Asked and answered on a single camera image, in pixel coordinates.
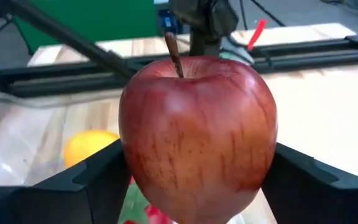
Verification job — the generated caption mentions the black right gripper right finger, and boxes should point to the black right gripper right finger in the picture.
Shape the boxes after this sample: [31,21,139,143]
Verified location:
[261,142,358,224]

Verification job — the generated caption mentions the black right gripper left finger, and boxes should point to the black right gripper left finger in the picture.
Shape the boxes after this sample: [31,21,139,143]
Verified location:
[32,140,132,224]

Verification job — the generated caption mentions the orange citrus fruit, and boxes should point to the orange citrus fruit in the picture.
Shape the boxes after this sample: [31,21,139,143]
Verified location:
[63,129,121,169]

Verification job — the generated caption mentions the red tomato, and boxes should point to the red tomato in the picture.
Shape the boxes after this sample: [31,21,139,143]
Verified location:
[118,176,175,224]

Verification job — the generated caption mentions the dark red apple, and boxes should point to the dark red apple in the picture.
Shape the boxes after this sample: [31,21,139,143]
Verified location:
[118,30,278,224]

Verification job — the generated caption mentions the clear plastic bin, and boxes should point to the clear plastic bin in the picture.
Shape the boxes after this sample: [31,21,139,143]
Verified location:
[0,91,127,224]

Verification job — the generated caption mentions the green panel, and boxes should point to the green panel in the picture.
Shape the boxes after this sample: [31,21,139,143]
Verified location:
[13,0,158,53]

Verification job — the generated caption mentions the red zip tie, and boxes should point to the red zip tie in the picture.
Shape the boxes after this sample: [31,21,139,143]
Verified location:
[247,19,267,52]

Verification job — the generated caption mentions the black aluminium table frame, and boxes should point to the black aluminium table frame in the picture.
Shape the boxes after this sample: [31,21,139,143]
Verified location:
[0,0,358,98]

